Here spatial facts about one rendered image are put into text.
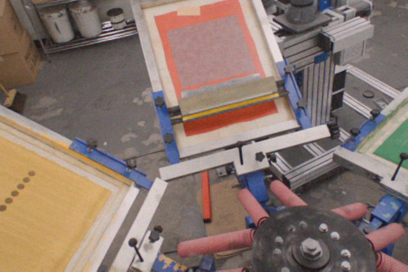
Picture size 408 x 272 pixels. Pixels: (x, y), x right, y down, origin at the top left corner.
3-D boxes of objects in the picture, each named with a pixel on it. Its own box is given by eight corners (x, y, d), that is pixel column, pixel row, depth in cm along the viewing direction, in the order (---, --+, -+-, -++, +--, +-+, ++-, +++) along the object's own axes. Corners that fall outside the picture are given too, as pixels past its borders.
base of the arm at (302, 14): (304, 9, 217) (305, -9, 211) (322, 18, 206) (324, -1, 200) (281, 18, 213) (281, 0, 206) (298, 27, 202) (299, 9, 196)
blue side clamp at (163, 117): (152, 98, 169) (150, 92, 162) (164, 95, 169) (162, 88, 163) (168, 163, 159) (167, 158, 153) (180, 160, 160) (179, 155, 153)
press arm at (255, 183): (239, 162, 155) (240, 160, 150) (253, 158, 155) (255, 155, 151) (252, 205, 149) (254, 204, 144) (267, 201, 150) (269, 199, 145)
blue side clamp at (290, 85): (273, 68, 175) (276, 60, 168) (284, 65, 175) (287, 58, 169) (296, 129, 165) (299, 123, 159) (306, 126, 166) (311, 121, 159)
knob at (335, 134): (317, 127, 162) (322, 121, 155) (329, 123, 162) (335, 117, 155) (323, 143, 159) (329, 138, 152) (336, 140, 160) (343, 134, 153)
